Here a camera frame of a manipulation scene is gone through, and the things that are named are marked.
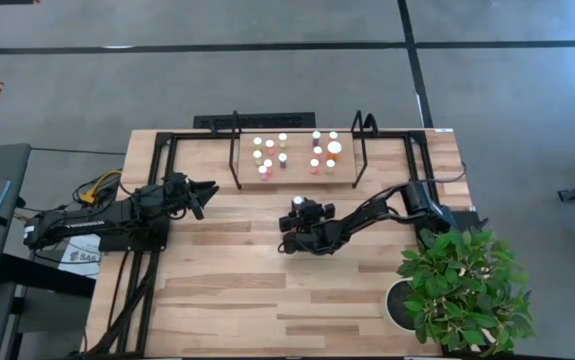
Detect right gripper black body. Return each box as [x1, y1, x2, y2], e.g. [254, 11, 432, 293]
[279, 197, 337, 234]

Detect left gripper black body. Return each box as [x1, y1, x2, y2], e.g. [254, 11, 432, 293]
[159, 172, 203, 221]

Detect wooden shelf black metal legs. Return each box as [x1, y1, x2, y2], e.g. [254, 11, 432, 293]
[227, 108, 379, 191]

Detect black perforated strip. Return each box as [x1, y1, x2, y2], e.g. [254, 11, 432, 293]
[192, 111, 317, 130]

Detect white printed paper sheet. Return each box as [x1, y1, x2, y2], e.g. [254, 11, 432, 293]
[58, 238, 102, 279]

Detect black crossbar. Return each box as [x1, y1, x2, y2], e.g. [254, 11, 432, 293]
[0, 252, 97, 300]

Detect green potted plant white pot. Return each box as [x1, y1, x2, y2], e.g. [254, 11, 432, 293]
[384, 225, 536, 357]

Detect yellow cable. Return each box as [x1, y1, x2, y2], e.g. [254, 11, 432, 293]
[77, 169, 123, 204]

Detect black cable bundle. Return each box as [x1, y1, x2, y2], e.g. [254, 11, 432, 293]
[84, 249, 161, 357]

